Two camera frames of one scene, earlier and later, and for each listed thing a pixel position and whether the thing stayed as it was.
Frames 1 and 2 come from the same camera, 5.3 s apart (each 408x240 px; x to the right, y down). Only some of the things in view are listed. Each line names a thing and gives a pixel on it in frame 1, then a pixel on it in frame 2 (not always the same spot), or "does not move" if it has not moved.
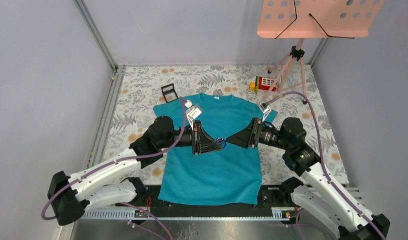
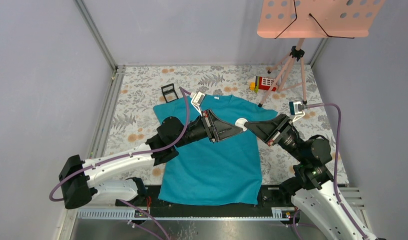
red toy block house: x=256 y=83 does not move
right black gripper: x=251 y=134 -> x=271 y=130
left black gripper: x=202 y=142 -> x=218 y=129
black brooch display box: x=168 y=92 does not move
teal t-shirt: x=229 y=176 does not move
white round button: x=222 y=142 -> x=240 y=122
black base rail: x=272 y=196 does not move
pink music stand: x=312 y=19 does not move
